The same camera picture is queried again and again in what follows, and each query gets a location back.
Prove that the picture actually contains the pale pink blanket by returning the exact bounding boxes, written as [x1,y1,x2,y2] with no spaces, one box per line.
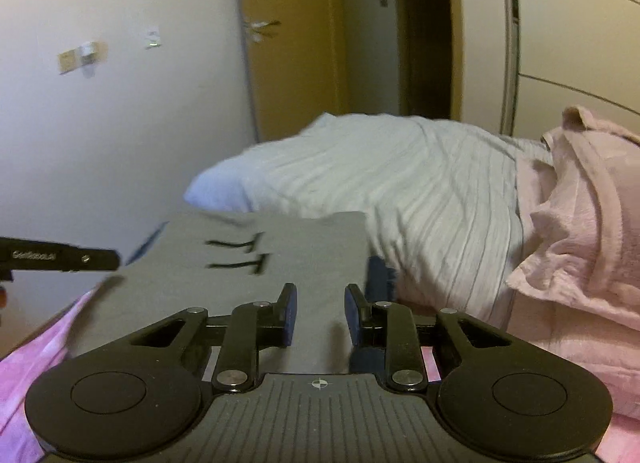
[500,105,640,425]

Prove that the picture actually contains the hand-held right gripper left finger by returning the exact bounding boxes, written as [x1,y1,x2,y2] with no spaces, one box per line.
[100,283,299,392]

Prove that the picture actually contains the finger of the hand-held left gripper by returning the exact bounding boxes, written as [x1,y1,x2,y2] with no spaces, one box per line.
[0,237,122,273]

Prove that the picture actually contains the wooden door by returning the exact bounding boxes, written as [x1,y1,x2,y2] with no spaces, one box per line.
[234,0,352,144]

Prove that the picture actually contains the metal door handle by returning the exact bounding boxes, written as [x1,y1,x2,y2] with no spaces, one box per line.
[243,18,282,43]

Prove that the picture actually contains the white wardrobe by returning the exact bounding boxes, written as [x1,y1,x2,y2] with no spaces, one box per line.
[499,0,640,140]

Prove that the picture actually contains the pink rose bed sheet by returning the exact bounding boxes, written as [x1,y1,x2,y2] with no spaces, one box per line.
[0,285,640,463]

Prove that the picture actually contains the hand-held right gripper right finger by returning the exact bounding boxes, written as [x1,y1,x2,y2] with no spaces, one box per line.
[345,283,542,392]

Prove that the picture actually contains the grey striped duvet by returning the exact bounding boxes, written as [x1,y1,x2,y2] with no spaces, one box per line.
[184,113,557,320]

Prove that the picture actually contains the grey sweatshirt with black print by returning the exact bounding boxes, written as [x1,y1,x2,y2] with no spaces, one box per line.
[65,210,372,380]

